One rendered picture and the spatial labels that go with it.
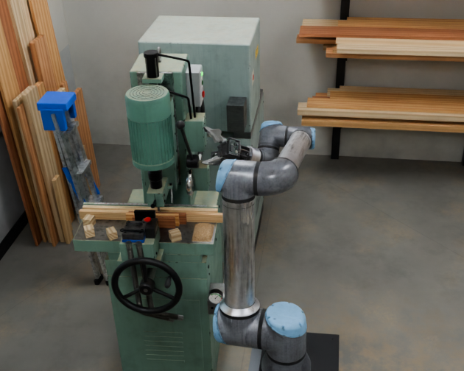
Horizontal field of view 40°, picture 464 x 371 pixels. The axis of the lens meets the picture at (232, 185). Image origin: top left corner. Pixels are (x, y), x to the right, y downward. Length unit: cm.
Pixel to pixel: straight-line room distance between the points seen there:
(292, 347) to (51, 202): 225
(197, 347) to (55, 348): 89
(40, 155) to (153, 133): 161
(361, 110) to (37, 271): 237
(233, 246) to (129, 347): 108
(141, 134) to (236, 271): 67
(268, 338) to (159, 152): 84
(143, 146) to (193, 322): 87
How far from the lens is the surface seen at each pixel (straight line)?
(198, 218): 281
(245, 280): 232
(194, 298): 289
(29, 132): 400
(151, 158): 260
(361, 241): 425
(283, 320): 238
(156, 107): 250
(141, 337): 310
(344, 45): 431
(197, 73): 279
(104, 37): 511
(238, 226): 221
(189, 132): 280
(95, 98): 534
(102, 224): 287
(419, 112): 457
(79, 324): 375
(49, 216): 426
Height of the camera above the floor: 251
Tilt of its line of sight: 32 degrees down
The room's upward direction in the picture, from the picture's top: 2 degrees counter-clockwise
